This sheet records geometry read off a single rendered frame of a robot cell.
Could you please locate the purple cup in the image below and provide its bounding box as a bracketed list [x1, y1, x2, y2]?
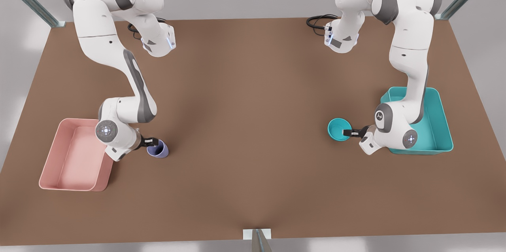
[147, 140, 169, 159]

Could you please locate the teal bowl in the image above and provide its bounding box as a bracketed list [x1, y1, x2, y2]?
[328, 118, 352, 142]

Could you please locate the pink plastic box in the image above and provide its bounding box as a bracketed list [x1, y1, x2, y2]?
[39, 118, 114, 192]

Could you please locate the teal plastic box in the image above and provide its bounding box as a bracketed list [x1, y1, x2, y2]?
[380, 87, 454, 155]

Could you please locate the black cable loop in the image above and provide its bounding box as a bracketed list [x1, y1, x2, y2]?
[306, 14, 340, 30]
[127, 17, 167, 40]

